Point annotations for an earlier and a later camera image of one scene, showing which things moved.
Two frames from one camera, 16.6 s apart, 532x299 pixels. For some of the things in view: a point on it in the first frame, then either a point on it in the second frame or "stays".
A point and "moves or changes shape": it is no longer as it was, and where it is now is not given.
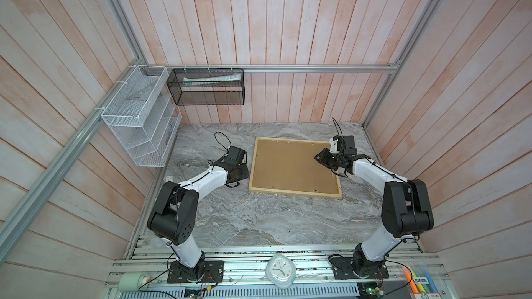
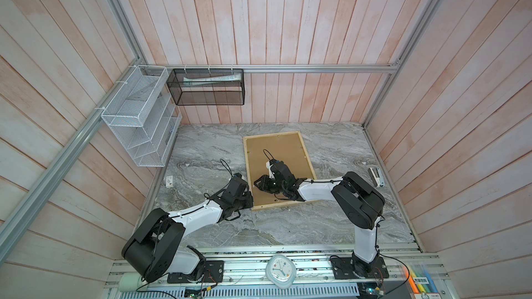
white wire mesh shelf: x=141 y=118 stays
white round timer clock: x=281 y=270 stays
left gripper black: x=245 y=174 to x=249 y=200
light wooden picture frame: x=289 y=166 to x=307 y=159
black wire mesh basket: x=207 y=86 stays
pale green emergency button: x=131 y=282 stays
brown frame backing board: x=291 y=166 moves or changes shape
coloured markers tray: x=422 y=282 stays
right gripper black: x=321 y=158 to x=263 y=185
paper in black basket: x=188 y=82 stays
